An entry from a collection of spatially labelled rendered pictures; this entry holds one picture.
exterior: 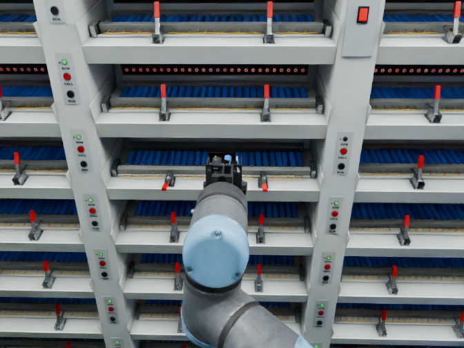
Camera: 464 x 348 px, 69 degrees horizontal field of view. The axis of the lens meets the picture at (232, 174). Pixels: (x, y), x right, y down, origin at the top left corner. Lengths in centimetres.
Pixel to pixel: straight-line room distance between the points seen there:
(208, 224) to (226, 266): 6
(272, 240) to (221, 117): 41
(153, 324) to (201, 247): 91
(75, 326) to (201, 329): 93
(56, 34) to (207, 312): 72
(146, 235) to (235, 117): 47
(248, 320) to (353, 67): 63
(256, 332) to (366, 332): 92
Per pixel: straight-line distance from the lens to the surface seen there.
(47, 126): 102
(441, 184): 113
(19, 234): 127
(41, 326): 148
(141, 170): 101
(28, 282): 137
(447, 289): 136
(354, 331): 137
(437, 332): 148
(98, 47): 92
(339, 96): 90
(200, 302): 53
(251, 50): 85
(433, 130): 102
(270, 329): 50
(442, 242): 123
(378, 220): 116
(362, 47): 89
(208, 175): 66
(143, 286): 122
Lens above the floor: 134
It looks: 24 degrees down
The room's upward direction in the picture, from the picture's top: straight up
